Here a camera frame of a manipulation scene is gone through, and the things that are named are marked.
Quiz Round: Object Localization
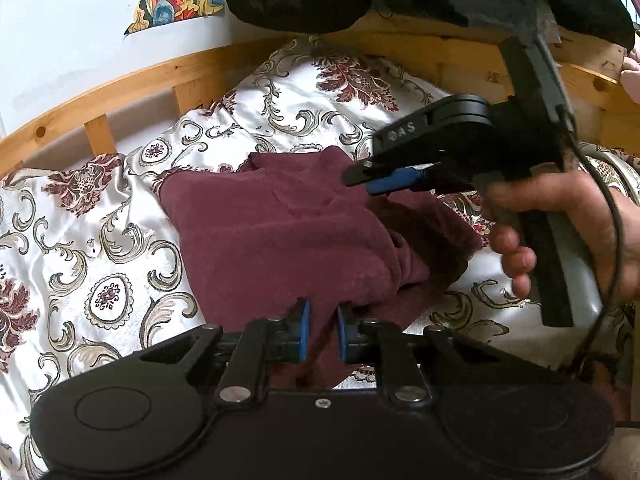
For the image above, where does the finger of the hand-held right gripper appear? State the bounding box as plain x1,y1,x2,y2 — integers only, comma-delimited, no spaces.
366,167,429,197
341,160,443,187

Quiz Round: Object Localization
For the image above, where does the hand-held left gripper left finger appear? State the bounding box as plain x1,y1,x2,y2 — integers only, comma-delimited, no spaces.
139,297,314,409

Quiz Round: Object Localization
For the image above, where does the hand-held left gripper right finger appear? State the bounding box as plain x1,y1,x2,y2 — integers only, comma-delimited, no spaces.
335,304,502,407

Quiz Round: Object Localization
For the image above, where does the maroon knit garment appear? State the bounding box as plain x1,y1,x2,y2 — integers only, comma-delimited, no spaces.
159,145,485,392

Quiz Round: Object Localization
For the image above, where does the person's right hand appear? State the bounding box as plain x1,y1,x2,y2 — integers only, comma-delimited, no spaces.
482,170,640,307

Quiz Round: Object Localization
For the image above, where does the floral patterned satin bedspread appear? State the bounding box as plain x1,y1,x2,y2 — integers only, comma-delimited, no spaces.
0,34,640,480

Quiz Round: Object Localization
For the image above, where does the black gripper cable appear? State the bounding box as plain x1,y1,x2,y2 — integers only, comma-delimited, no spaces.
556,108,626,367

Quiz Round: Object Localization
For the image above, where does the wooden bed frame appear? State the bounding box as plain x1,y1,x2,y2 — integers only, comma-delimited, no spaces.
0,7,640,182

